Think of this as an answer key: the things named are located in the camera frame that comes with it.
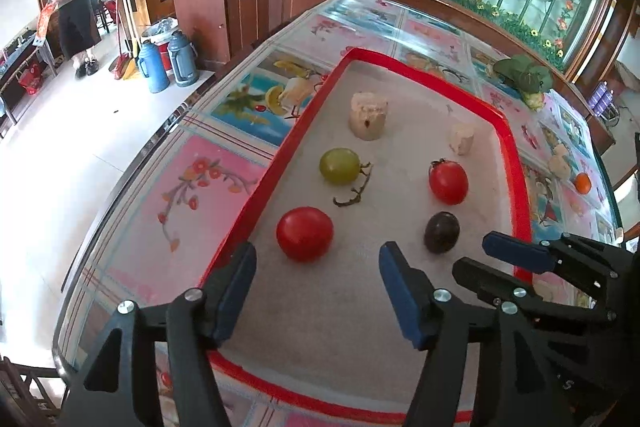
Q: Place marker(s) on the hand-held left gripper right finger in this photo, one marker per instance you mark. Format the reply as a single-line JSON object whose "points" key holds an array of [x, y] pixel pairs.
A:
{"points": [[400, 302]]}

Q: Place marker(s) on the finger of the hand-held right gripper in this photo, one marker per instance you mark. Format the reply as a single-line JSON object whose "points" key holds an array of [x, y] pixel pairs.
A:
{"points": [[475, 274], [515, 249]]}

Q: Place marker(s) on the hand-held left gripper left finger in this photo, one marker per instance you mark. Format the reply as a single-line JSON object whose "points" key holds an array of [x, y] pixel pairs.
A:
{"points": [[235, 292]]}

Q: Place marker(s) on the dark purple grape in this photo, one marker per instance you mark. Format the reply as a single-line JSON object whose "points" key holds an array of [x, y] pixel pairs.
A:
{"points": [[441, 233]]}

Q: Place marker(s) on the red tray with white liner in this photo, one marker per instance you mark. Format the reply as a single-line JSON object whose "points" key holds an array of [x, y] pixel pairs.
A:
{"points": [[350, 332]]}

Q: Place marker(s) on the large red tomato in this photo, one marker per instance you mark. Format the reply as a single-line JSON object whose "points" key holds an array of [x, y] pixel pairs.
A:
{"points": [[304, 234]]}

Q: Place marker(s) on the red cherry tomato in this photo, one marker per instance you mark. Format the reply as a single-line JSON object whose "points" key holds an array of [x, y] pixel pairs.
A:
{"points": [[448, 184]]}

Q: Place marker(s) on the green grape with stem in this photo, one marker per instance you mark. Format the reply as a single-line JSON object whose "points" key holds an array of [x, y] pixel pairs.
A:
{"points": [[339, 166]]}

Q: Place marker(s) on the small orange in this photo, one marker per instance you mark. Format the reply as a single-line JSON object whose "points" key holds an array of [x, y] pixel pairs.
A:
{"points": [[582, 183]]}

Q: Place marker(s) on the printed fruit and flower tablecloth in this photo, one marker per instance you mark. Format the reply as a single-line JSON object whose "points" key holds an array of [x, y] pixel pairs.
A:
{"points": [[200, 187]]}

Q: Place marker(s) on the small white food chunk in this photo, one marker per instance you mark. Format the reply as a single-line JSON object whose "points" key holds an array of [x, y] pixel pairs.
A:
{"points": [[461, 139]]}

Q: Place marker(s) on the purple spray can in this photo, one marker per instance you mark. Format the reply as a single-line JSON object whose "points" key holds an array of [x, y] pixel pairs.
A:
{"points": [[609, 103], [599, 97]]}

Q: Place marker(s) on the green leafy vegetable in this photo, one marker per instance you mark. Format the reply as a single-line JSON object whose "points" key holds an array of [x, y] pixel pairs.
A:
{"points": [[522, 74]]}

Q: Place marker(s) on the large white food chunk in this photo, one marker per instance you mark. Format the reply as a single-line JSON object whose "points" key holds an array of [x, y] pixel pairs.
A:
{"points": [[369, 117]]}

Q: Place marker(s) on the dark wooden chair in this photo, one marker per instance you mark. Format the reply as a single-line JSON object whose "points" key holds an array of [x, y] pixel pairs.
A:
{"points": [[25, 397]]}

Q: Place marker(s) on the grey thermos flask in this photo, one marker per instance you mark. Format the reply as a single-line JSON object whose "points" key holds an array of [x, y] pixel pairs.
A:
{"points": [[182, 62]]}

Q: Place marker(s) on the blue thermos flask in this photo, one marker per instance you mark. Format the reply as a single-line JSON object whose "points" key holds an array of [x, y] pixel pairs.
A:
{"points": [[152, 69]]}

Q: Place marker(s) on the broom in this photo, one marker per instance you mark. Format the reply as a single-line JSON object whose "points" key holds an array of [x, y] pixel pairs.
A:
{"points": [[122, 66]]}

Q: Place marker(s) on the wooden sideboard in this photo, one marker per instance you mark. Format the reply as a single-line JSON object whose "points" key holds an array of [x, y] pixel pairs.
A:
{"points": [[200, 7]]}

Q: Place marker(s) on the red bag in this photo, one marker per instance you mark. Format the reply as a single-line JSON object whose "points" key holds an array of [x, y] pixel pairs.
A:
{"points": [[31, 79]]}

